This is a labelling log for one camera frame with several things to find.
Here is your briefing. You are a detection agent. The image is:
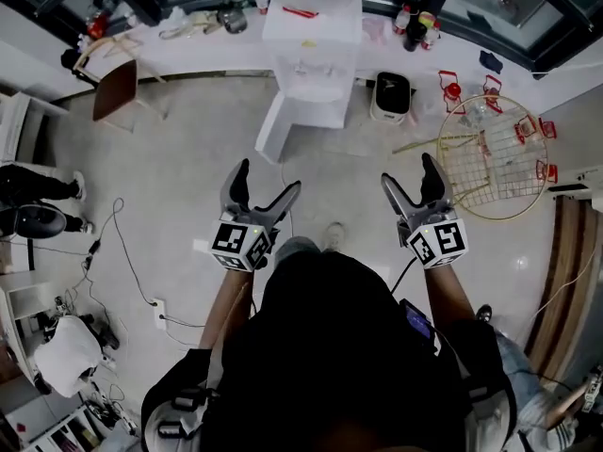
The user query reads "pink plastic bag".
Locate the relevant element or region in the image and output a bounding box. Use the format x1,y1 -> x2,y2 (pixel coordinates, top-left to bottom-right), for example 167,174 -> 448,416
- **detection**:
361,15 -> 396,45

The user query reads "white power strip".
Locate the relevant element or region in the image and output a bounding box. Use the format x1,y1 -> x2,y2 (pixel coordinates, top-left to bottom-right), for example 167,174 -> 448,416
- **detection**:
151,298 -> 168,331

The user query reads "person's left forearm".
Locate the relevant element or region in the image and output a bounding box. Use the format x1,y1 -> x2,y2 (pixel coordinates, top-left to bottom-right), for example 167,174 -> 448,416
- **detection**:
197,268 -> 255,352

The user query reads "white window counter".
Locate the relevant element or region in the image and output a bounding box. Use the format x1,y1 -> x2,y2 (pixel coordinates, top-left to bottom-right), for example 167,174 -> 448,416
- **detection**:
77,11 -> 603,93

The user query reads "person's right white shoe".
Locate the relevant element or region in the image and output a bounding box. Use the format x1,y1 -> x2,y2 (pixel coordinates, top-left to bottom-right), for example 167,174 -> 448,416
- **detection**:
322,221 -> 348,253

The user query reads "tangle of black cables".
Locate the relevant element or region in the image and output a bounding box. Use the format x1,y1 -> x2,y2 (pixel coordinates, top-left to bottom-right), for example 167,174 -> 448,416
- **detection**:
79,379 -> 139,438

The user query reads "black stool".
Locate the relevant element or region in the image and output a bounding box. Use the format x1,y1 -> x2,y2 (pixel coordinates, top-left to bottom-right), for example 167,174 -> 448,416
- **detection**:
16,203 -> 68,240

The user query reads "wooden chair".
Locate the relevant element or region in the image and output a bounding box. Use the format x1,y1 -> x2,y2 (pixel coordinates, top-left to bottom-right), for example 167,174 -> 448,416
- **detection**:
73,35 -> 166,134

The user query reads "dark blue cloth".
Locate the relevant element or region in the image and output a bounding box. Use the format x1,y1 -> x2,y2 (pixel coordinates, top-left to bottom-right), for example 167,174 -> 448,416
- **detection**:
479,50 -> 504,74

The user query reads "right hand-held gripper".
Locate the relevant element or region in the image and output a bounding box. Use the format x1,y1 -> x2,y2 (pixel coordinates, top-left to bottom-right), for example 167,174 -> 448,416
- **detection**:
380,152 -> 470,270

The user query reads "person's left leg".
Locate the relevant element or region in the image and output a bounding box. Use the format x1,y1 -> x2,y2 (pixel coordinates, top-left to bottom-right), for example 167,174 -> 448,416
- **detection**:
274,235 -> 324,267

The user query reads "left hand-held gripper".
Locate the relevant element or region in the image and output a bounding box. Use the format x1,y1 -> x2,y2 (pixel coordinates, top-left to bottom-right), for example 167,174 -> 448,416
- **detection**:
208,157 -> 303,273

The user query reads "group of clear red-handled jugs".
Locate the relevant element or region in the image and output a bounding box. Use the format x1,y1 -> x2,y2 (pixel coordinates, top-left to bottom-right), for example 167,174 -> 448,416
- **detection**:
418,69 -> 561,192

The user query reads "white water dispenser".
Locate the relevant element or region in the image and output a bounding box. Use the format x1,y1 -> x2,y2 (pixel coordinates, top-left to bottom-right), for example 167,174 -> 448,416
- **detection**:
253,5 -> 364,165

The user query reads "black bag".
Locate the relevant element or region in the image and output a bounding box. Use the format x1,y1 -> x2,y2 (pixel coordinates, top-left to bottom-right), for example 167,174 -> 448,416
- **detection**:
59,47 -> 90,73

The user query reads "white open shelf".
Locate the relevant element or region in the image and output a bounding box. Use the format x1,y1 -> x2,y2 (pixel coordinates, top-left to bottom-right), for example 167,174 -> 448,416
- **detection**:
0,90 -> 71,165

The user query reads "small white bottle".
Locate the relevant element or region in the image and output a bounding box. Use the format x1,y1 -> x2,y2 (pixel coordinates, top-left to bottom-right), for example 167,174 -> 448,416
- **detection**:
165,6 -> 195,31

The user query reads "white appliance with black top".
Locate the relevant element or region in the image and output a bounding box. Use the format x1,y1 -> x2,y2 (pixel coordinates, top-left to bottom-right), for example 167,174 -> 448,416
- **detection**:
369,72 -> 416,125

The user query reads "black device with blue screen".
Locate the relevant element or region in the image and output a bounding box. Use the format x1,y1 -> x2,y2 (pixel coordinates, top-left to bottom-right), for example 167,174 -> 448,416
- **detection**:
399,299 -> 433,343

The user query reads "white shelf unit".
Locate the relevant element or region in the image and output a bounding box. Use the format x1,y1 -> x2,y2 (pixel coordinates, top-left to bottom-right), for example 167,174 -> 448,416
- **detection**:
0,270 -> 57,329

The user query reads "person's right forearm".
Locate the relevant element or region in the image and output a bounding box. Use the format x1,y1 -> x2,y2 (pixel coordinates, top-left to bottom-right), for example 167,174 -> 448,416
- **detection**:
423,264 -> 477,324

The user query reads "black white-striped jacket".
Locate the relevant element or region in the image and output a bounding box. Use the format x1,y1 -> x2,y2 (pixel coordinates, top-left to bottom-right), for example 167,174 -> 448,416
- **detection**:
87,315 -> 122,351

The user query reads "yellow cap bottle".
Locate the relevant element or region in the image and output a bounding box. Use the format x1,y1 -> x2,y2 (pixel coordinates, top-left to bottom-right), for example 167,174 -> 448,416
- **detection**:
418,11 -> 442,50

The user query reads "black cable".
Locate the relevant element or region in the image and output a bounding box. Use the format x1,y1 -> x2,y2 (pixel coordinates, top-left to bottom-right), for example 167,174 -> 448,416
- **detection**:
159,314 -> 207,329
83,197 -> 160,308

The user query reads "black bottle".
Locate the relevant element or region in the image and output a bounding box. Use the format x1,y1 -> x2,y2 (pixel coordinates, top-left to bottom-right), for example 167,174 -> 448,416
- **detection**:
403,0 -> 428,52

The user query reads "white cloth bag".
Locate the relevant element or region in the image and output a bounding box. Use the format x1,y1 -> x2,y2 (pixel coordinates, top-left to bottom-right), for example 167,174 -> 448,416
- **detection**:
33,315 -> 103,397

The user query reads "person's black shirt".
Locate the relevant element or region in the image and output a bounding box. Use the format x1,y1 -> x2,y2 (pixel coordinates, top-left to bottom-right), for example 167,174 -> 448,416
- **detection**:
140,251 -> 519,452

